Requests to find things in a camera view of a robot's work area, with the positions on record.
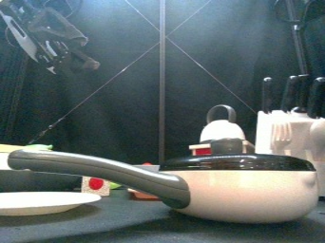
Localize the orange toy food piece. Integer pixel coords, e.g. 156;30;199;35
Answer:
127;188;162;201

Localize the small grey box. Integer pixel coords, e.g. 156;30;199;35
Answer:
132;163;162;174

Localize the white kettle black handle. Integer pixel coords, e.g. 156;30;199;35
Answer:
198;103;247;144

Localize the white round plate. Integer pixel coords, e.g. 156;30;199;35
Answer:
0;191;103;217

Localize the green toy vegetable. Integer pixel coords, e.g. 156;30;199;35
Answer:
24;143;55;152

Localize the wooden red toy stove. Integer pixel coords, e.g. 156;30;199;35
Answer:
187;140;257;157

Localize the grey vertical frame pole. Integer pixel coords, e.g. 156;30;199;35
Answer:
158;0;167;164

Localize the white cube red dot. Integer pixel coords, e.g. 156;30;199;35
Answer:
80;176;112;197

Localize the thin diagonal brace wire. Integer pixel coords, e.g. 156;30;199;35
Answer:
123;0;258;107
27;0;213;145

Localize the white pot grey handle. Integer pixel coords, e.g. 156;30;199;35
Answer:
7;149;321;225

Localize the black handled knife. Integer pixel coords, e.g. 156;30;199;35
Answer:
294;73;313;114
261;76;274;115
306;76;325;120
281;75;299;113

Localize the white knife block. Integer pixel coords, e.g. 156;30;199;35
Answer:
254;109;325;197

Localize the yellow wooden board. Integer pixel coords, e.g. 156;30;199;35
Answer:
0;144;45;155

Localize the dark grey tray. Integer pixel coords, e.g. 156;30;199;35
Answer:
0;168;86;193

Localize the black pot lid with knob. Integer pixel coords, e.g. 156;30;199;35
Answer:
160;138;317;172

